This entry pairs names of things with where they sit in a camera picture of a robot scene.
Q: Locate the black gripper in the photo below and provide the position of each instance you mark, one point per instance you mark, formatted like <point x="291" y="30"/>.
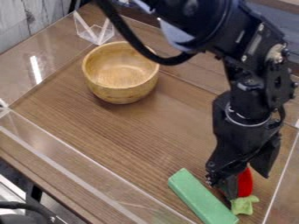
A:
<point x="242" y="145"/>

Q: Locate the red plush strawberry green stem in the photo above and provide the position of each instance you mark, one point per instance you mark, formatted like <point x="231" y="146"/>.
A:
<point x="242" y="205"/>

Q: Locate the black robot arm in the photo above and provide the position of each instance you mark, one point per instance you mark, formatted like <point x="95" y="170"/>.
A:
<point x="248" y="112"/>

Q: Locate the green rectangular block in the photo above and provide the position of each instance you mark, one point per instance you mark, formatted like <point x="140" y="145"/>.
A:
<point x="199" y="199"/>

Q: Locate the clear acrylic front panel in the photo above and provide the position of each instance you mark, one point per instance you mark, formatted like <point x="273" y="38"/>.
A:
<point x="83" y="185"/>

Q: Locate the wooden bowl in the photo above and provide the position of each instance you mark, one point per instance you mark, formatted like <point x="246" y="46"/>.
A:
<point x="119" y="74"/>

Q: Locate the black device with cable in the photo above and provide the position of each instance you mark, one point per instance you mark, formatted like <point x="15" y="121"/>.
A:
<point x="28" y="214"/>

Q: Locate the clear acrylic corner bracket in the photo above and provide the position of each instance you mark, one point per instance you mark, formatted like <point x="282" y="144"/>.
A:
<point x="98" y="35"/>

